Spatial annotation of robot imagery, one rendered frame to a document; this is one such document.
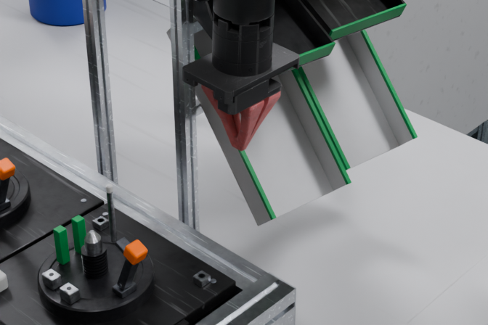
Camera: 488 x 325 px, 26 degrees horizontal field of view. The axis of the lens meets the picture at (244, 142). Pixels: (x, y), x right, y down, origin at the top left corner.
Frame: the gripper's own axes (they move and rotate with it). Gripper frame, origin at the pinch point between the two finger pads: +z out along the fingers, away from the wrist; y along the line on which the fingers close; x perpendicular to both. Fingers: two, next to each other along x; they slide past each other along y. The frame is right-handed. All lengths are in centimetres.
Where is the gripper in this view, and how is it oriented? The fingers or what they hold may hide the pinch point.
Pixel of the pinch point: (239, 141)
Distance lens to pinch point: 106.1
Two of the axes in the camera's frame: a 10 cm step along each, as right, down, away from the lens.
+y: -6.8, 3.9, -6.2
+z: -0.3, 8.3, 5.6
